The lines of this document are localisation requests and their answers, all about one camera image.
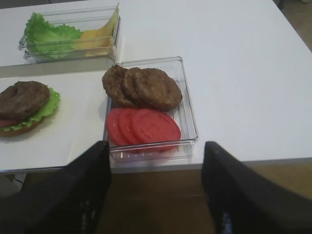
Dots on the white parchment paper sheet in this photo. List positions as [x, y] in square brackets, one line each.
[73, 117]

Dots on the middle red tomato slice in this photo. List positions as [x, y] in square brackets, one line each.
[125, 126]

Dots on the left red tomato slice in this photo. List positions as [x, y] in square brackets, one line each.
[112, 127]

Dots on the clear patty tomato container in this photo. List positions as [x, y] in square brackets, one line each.
[183, 115]

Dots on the tomato slice on tray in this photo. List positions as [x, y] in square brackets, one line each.
[7, 123]

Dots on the flat cheese slice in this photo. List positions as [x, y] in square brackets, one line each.
[94, 42]

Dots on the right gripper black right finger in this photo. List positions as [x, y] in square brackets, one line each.
[243, 202]

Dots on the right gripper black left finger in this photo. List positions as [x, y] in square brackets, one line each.
[68, 202]

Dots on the lettuce leaf on tray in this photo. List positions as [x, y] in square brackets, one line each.
[47, 108]

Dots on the bottom bun on tray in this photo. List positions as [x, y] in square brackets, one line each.
[20, 129]

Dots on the red tomato slice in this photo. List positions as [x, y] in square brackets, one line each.
[153, 126]
[125, 126]
[112, 127]

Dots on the leaning cheese slice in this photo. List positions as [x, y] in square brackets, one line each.
[106, 32]

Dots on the green lettuce in container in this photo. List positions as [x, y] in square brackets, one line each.
[52, 42]

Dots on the clear lettuce cheese container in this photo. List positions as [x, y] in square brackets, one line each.
[82, 19]

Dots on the right red tomato slice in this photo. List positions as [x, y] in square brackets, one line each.
[153, 126]

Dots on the brown meat patty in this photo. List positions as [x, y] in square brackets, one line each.
[157, 89]
[111, 82]
[128, 87]
[23, 99]

